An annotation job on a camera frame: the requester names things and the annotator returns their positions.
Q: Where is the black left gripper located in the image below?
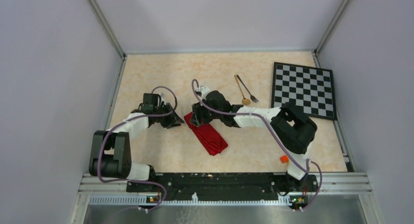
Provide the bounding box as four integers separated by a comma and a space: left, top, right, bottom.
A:
153, 102, 184, 129

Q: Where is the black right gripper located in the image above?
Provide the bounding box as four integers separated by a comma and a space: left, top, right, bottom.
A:
190, 100, 222, 127

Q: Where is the red cloth napkin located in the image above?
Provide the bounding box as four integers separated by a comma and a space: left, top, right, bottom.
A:
184, 113, 228, 156

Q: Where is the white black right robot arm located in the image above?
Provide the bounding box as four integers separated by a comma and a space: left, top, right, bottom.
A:
190, 86, 317, 191

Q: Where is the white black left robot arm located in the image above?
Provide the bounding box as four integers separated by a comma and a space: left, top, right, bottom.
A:
89, 93, 185, 192

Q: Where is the gold spoon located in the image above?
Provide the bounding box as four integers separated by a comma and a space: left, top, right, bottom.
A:
234, 75, 250, 106

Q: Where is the dark metal fork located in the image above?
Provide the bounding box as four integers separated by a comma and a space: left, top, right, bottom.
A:
236, 75, 259, 103

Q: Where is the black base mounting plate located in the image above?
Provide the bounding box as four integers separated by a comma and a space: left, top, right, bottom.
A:
126, 172, 318, 202

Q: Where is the orange block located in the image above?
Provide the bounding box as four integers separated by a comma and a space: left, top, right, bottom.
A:
280, 155, 289, 163

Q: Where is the black and white chessboard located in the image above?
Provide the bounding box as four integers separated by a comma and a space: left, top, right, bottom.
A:
270, 62, 337, 121

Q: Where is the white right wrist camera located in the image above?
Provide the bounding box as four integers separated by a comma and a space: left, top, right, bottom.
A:
196, 86, 211, 100

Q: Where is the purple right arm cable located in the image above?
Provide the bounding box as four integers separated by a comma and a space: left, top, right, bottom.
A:
191, 79, 323, 212

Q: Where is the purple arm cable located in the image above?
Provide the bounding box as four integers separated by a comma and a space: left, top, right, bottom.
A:
191, 79, 323, 212
97, 86, 178, 213

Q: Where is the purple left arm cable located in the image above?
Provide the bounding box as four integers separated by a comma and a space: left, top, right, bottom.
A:
97, 86, 178, 213

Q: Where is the aluminium frame rail front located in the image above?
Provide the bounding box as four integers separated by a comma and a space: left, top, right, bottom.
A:
78, 172, 372, 207

